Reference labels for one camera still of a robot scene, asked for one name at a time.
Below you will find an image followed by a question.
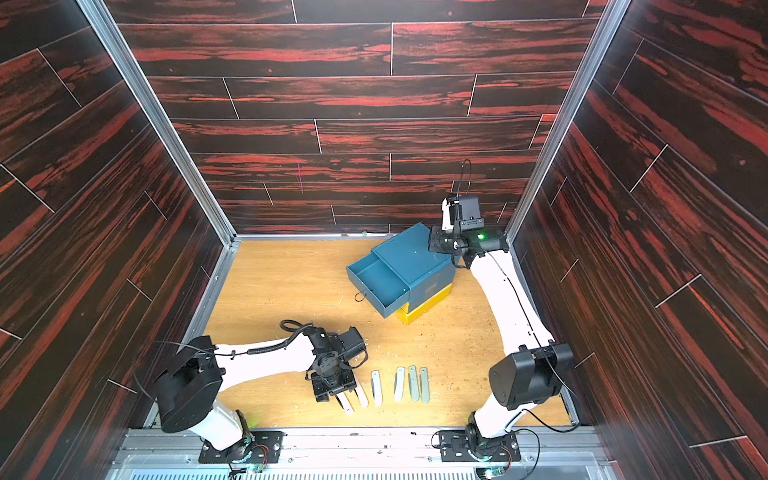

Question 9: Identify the white fruit knife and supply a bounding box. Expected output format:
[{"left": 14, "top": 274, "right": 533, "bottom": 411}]
[
  {"left": 336, "top": 392, "right": 354, "bottom": 415},
  {"left": 354, "top": 384, "right": 369, "bottom": 408},
  {"left": 371, "top": 370, "right": 384, "bottom": 408}
]

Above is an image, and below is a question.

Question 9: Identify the teal yellow drawer cabinet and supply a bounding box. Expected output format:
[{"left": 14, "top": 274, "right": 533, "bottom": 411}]
[{"left": 368, "top": 223, "right": 456, "bottom": 312}]

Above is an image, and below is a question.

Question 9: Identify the teal top drawer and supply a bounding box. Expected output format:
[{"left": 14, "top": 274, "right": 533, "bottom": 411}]
[{"left": 346, "top": 253, "right": 410, "bottom": 318}]

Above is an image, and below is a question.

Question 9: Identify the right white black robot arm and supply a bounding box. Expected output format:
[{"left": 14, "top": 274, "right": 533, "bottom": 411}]
[{"left": 428, "top": 226, "right": 574, "bottom": 461}]

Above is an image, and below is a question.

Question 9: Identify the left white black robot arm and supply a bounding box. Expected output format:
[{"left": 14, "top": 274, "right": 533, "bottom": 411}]
[{"left": 153, "top": 319, "right": 368, "bottom": 463}]

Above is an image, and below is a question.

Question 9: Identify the green fruit knife middle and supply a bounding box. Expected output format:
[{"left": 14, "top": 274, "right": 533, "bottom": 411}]
[{"left": 408, "top": 365, "right": 420, "bottom": 402}]

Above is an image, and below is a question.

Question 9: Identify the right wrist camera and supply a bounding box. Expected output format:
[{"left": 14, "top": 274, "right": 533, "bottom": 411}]
[{"left": 441, "top": 194, "right": 485, "bottom": 233}]

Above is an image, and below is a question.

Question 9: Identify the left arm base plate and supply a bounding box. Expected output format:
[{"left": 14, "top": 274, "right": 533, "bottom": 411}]
[{"left": 198, "top": 430, "right": 285, "bottom": 465}]

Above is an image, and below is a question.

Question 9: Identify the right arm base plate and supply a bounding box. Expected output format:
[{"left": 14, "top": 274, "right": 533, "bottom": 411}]
[{"left": 430, "top": 429, "right": 521, "bottom": 463}]

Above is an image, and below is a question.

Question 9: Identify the aluminium front rail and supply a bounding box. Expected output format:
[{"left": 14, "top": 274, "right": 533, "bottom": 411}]
[{"left": 106, "top": 427, "right": 622, "bottom": 479}]

